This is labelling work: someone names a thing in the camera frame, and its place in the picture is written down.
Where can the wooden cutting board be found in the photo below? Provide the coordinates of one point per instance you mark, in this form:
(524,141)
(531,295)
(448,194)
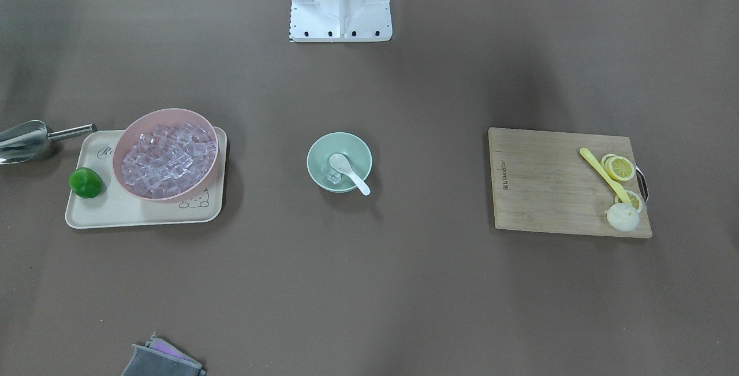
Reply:
(541,183)

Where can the green lime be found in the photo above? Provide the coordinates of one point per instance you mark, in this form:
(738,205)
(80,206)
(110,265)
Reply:
(86,183)

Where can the lemon slice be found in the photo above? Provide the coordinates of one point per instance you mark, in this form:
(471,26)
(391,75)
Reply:
(618,168)
(633,206)

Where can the clear ice cube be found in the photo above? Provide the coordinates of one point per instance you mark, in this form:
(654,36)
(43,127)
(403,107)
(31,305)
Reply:
(334,177)

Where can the mint green bowl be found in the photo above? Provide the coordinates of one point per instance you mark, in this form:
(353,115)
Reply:
(351,146)

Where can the metal ice scoop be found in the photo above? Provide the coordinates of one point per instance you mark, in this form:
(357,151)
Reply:
(34,140)

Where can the beige serving tray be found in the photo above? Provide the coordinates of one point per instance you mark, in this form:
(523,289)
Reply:
(117,208)

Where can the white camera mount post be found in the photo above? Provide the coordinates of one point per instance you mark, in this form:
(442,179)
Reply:
(345,21)

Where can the yellow plastic knife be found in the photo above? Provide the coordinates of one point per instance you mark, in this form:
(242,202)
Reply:
(619,190)

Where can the grey folded cloth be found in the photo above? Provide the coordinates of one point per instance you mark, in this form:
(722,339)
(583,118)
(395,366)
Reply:
(158,357)

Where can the pink bowl with ice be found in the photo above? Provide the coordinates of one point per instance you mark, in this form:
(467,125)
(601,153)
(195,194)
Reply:
(167,155)

